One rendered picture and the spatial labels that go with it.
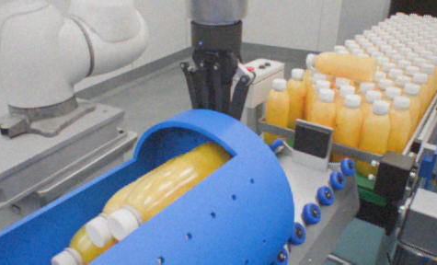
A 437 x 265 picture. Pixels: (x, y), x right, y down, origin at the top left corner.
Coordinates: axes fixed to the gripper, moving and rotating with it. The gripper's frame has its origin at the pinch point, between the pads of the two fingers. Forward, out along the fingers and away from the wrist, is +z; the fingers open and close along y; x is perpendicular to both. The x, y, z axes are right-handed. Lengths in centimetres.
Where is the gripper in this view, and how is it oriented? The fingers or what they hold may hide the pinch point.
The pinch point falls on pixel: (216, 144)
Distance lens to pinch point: 63.6
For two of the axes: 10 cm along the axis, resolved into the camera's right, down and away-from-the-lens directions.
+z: 0.0, 8.9, 4.6
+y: -8.1, -2.7, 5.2
